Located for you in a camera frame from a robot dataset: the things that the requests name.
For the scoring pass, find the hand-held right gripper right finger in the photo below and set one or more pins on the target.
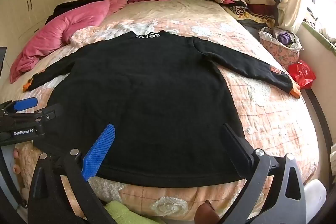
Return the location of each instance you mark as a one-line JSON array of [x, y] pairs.
[[235, 149]]

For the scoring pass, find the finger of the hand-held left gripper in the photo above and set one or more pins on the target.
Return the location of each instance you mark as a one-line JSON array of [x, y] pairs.
[[51, 111], [25, 104]]

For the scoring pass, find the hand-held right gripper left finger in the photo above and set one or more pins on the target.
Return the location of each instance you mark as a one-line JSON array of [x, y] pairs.
[[101, 149]]

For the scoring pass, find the black t-shirt orange print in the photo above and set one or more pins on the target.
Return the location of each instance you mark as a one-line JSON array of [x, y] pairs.
[[147, 98]]

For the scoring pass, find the pile of folded clothes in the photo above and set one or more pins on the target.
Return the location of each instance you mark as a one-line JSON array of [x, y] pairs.
[[252, 3]]

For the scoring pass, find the person's left hand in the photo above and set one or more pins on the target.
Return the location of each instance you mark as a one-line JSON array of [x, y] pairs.
[[16, 161]]

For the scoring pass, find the peach patterned bedspread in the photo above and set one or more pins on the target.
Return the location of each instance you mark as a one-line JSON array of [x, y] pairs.
[[262, 119]]

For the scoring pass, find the green cloth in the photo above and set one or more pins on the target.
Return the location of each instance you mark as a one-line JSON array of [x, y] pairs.
[[120, 213]]

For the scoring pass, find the brown leather object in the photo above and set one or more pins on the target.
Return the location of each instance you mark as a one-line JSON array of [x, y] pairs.
[[207, 213]]

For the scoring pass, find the pink quilt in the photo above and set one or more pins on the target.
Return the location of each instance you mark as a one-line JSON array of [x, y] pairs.
[[65, 27]]

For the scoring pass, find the white plastic object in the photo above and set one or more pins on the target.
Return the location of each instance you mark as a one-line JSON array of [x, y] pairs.
[[315, 195]]

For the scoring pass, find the red plastic bag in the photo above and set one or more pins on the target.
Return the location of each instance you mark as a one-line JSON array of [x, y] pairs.
[[302, 73]]

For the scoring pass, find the black cloth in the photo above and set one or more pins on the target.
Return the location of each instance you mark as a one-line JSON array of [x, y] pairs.
[[68, 6]]

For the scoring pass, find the floral fabric basket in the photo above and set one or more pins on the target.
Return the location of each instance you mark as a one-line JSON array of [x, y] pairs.
[[281, 52]]

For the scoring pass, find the purple cloth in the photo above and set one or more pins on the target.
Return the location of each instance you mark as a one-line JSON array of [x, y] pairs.
[[286, 37]]

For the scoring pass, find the dark bed frame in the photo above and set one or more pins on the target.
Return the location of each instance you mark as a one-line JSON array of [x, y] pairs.
[[321, 119]]

